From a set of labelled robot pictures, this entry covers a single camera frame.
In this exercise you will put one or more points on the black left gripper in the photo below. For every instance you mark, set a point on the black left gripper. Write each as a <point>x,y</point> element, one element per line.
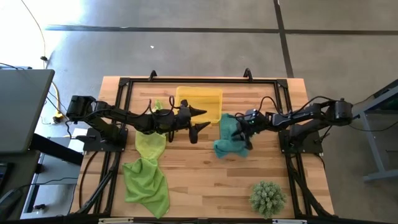
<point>182,123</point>

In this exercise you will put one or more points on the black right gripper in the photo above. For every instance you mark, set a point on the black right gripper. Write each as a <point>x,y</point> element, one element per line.
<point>256,122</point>

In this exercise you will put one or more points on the teal microfiber towel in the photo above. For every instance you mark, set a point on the teal microfiber towel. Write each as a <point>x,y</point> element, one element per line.
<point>225,146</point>

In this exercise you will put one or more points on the yellow-green microfiber towel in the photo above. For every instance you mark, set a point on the yellow-green microfiber towel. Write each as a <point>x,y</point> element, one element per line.
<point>150,144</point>

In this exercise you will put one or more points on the bright green microfiber towel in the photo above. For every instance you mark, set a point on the bright green microfiber towel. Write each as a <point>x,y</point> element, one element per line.
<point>144,183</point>

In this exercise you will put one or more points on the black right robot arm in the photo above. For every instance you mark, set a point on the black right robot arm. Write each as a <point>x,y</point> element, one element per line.
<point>304,113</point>

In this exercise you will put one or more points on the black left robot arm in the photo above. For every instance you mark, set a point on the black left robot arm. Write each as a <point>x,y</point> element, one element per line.
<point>124,115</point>

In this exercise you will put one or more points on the yellow translucent plastic basket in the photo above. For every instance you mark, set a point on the yellow translucent plastic basket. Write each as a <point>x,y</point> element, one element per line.
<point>202,96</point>

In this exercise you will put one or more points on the green artificial ball plant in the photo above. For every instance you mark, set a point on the green artificial ball plant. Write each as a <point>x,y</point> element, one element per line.
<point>267,199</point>

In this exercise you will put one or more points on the black support beam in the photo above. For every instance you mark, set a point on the black support beam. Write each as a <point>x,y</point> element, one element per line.
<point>56,149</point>

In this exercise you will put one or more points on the white cabinet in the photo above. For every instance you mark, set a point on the white cabinet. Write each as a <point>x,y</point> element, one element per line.
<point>53,193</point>

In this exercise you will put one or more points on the dark grey desk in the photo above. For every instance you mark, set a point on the dark grey desk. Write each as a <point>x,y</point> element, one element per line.
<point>18,174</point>

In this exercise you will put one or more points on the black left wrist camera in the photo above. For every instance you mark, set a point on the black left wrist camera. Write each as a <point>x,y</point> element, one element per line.
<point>184,104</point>

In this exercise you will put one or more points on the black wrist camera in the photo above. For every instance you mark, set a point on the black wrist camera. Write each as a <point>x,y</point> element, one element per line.
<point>252,113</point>
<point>184,104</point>

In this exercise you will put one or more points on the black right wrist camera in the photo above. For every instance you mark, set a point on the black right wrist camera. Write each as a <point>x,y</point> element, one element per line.
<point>252,113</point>

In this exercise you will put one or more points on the black aluminium table frame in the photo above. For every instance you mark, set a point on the black aluminium table frame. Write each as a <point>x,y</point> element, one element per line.
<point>202,80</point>

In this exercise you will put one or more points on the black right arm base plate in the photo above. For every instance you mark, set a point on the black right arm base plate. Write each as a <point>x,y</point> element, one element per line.
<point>306,147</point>

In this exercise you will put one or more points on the white bracket strip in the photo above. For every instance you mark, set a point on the white bracket strip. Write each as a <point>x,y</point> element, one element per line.
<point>289,221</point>
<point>115,220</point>

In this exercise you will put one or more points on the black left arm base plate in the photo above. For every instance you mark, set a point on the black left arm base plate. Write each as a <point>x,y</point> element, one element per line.
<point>93,144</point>

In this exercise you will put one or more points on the grey metal table frame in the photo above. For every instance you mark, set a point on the grey metal table frame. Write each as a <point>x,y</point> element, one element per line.
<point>371,146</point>

